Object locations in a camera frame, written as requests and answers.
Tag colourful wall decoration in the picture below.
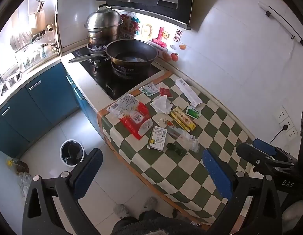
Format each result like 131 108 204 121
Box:
120 13 142 39

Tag small green white box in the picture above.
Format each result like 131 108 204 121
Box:
186 105 202 119

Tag person's legs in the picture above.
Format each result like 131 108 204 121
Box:
112 209 207 235

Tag black gas stove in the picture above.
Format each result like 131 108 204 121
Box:
71 44 163 101

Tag clear bag of vegetables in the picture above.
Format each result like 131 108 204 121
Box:
18 173 32 198

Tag red white plastic package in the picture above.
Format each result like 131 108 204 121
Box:
119 102 154 140

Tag clear plastic wrapper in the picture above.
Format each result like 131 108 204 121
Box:
166 125 199 153

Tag white wall light tube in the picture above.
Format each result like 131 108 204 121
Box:
259 1 303 43

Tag dish rack with bowls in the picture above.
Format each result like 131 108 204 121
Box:
9 29 60 67

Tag yellow framed wall decoration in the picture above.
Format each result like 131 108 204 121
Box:
142 24 152 39

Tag utensil holder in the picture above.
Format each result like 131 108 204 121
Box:
28 0 46 35

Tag pink wall figure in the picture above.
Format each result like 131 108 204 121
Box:
152 27 168 49

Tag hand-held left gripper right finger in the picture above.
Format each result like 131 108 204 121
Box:
202 148 283 235

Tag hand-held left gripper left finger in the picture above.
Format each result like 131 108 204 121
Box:
22 148 103 235

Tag white medicine box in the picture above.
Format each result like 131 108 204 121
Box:
147 125 168 150

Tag cooking oil bottle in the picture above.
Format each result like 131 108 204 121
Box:
6 158 31 176

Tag green white checkered tablecloth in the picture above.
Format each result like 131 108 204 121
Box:
98 70 255 223

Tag steel sink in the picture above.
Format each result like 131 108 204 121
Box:
0 71 22 97

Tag blue base cabinet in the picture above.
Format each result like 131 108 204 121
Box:
0 62 80 157
66 73 103 134

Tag long white box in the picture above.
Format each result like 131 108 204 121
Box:
175 78 203 108

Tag clear plastic bag white label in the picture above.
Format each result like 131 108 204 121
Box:
107 93 139 118

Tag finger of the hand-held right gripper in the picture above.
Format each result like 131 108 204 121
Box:
253 138 292 158
236 142 299 175

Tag yellow flat box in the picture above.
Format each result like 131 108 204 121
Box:
170 106 196 131

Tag white crumpled tissue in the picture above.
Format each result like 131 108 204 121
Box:
151 95 174 114

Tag white wall socket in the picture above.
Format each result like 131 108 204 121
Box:
276 106 288 121
279 117 293 129
287 126 299 141

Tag white round trash bin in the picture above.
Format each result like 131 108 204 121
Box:
60 139 85 167

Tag grey slipper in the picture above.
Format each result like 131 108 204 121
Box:
143 197 158 211
114 203 130 220

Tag steel steamer pot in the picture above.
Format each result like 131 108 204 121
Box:
84 4 124 47

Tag person's right forearm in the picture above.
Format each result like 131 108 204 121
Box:
282 201 303 230

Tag green white sachet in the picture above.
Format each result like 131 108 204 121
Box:
139 83 160 96

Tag black plug with cable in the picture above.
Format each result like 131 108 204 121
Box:
269 124 288 145

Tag black wok with handle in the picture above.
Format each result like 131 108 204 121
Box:
68 39 159 67

